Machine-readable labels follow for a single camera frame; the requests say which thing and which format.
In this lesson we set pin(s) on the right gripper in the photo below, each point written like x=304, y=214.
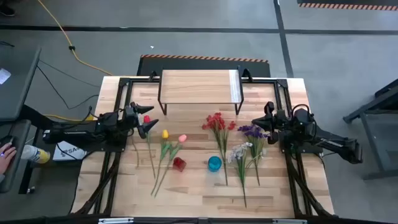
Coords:
x=283, y=123

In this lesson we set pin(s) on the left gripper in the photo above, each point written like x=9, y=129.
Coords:
x=130, y=119

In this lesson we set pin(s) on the red tulip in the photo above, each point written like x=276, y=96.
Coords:
x=146, y=119

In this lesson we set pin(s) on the purple flower bunch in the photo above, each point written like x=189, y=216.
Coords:
x=253, y=132

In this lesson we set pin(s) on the yellow tulip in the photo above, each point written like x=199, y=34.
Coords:
x=165, y=134

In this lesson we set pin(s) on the pink tulip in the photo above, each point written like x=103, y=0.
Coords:
x=182, y=138

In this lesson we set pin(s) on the white flower bunch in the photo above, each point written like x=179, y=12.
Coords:
x=237, y=152

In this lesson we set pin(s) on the red flower bunch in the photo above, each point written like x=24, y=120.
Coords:
x=217, y=123

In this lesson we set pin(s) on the red glass vase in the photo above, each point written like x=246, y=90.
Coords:
x=179, y=164

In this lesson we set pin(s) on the blue glass vase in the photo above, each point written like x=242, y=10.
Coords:
x=214, y=163

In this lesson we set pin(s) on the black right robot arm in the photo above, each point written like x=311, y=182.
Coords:
x=335, y=143

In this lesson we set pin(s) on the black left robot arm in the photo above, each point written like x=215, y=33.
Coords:
x=77, y=133

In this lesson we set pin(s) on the wooden shelf with black legs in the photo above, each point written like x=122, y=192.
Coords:
x=196, y=87

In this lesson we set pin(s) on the black mat with striped edge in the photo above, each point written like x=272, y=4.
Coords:
x=348, y=5
x=202, y=64

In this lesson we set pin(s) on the white printed box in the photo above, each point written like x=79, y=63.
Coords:
x=66, y=152

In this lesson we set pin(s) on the black desk leg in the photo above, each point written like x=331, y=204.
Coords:
x=34, y=116

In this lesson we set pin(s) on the bottle with yellow label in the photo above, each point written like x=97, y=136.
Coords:
x=37, y=155

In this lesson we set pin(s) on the black keyboard tray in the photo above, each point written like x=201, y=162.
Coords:
x=21, y=130

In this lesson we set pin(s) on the grey desk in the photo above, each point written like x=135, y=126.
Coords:
x=18, y=93

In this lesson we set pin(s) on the person's hand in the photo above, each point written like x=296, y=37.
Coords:
x=6, y=158

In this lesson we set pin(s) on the white paper sheet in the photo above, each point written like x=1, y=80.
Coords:
x=3, y=76

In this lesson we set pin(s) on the person's shoe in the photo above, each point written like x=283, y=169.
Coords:
x=7, y=12

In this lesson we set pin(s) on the silver metal bracket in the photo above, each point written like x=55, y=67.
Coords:
x=115, y=221
x=289, y=221

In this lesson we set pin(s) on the grey metal cart frame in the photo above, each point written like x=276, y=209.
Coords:
x=371, y=140

